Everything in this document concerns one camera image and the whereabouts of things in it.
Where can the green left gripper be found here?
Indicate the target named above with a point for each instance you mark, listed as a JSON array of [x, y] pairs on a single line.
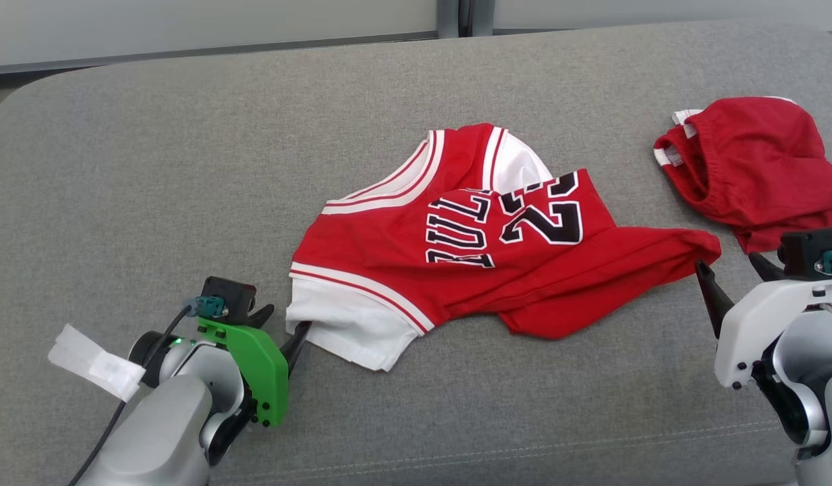
[[264, 378]]

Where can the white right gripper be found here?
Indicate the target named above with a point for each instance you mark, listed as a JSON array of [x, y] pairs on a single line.
[[753, 324]]

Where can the red shorts with white stripe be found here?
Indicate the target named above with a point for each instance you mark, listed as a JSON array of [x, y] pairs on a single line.
[[760, 162]]

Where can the red white basketball jersey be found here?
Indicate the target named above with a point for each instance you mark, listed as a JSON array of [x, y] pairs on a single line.
[[389, 270]]

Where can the grey fabric sofa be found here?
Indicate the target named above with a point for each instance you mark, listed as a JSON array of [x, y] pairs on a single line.
[[152, 169]]

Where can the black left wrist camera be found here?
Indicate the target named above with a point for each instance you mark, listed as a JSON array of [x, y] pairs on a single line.
[[230, 297]]

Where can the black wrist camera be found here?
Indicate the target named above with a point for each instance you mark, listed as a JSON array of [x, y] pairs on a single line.
[[230, 297], [807, 246]]

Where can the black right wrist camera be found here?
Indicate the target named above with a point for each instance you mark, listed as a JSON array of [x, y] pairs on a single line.
[[807, 246]]

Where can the grey metal partition post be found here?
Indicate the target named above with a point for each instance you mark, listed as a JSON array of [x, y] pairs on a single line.
[[464, 17]]

